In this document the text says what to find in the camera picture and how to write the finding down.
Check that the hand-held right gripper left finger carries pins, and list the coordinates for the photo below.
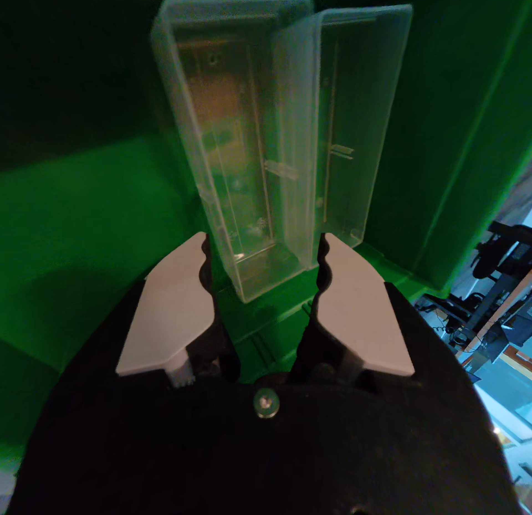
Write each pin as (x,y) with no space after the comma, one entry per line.
(166,315)

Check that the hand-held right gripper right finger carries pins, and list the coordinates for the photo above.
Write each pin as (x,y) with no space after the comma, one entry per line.
(361,315)

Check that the green plastic bin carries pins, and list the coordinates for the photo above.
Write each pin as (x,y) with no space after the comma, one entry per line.
(83,211)

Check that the clear plastic drawer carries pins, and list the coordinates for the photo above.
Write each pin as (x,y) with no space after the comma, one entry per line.
(357,128)
(216,149)

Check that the dark desk orange edge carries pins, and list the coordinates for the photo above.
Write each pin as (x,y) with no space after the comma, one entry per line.
(488,311)

